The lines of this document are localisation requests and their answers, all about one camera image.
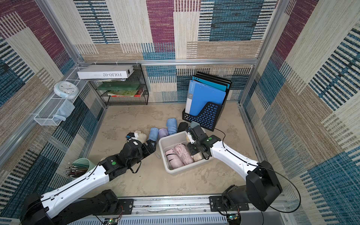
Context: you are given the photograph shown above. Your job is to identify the white wire wall basket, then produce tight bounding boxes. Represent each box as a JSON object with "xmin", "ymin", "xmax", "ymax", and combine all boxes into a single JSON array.
[{"xmin": 34, "ymin": 67, "xmax": 87, "ymax": 126}]

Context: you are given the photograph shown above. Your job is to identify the grey green folded umbrella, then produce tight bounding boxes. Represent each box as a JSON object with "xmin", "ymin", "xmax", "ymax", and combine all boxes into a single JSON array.
[{"xmin": 190, "ymin": 121, "xmax": 200, "ymax": 128}]

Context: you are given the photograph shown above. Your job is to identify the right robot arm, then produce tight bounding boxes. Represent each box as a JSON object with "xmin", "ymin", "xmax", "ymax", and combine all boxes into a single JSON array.
[{"xmin": 186, "ymin": 126, "xmax": 282, "ymax": 212}]

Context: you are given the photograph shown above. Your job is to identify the lavender folded umbrella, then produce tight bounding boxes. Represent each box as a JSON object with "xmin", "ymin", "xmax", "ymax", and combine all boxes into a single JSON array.
[{"xmin": 158, "ymin": 128, "xmax": 169, "ymax": 139}]

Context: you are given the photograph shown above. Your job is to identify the white plastic storage box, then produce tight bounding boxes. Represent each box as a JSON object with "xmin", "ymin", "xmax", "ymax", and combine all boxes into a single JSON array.
[{"xmin": 158, "ymin": 131, "xmax": 213, "ymax": 175}]

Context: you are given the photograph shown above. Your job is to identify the black mesh file holder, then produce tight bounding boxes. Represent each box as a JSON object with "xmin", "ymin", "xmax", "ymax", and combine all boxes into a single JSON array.
[{"xmin": 182, "ymin": 102, "xmax": 224, "ymax": 131}]

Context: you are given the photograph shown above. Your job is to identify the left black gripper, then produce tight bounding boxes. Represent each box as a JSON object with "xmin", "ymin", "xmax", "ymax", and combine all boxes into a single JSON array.
[{"xmin": 126, "ymin": 139, "xmax": 157, "ymax": 170}]

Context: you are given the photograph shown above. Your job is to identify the teal file folder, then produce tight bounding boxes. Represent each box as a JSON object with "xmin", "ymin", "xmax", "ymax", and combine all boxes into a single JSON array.
[{"xmin": 192, "ymin": 75, "xmax": 231, "ymax": 92}]

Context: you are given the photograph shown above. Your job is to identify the white round clock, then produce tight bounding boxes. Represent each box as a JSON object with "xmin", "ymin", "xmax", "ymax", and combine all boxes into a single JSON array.
[{"xmin": 53, "ymin": 81, "xmax": 79, "ymax": 100}]

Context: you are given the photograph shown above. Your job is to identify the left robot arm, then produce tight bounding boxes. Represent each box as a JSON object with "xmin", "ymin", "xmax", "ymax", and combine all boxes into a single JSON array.
[{"xmin": 20, "ymin": 140, "xmax": 156, "ymax": 225}]

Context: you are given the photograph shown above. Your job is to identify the light blue cloth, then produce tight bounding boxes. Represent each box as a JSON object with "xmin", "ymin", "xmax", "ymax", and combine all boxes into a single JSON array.
[{"xmin": 53, "ymin": 100, "xmax": 75, "ymax": 122}]

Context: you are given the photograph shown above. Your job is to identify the light blue folded umbrella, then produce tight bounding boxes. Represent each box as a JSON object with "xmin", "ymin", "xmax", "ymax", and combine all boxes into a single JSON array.
[{"xmin": 149, "ymin": 127, "xmax": 158, "ymax": 142}]

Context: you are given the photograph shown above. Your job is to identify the green pen cup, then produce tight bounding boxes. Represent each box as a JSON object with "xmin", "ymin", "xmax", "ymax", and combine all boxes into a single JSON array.
[{"xmin": 63, "ymin": 158, "xmax": 95, "ymax": 179}]

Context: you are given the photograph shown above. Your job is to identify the black folded umbrella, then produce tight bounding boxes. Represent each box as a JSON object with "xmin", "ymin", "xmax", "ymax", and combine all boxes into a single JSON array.
[{"xmin": 177, "ymin": 122, "xmax": 188, "ymax": 133}]

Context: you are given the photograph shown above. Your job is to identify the white folio box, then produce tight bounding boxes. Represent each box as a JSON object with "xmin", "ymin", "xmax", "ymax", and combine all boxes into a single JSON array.
[{"xmin": 77, "ymin": 65, "xmax": 134, "ymax": 80}]

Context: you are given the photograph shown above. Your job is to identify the cream striped umbrella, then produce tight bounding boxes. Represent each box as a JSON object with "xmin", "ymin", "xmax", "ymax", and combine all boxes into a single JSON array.
[{"xmin": 192, "ymin": 152, "xmax": 203, "ymax": 162}]

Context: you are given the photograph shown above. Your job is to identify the green book on shelf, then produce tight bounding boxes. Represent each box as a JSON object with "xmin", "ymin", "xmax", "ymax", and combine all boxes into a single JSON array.
[{"xmin": 97, "ymin": 81, "xmax": 141, "ymax": 91}]

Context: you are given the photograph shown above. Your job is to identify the black wire shelf rack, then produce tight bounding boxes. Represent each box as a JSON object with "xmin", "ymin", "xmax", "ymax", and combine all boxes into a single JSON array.
[{"xmin": 89, "ymin": 64, "xmax": 149, "ymax": 107}]

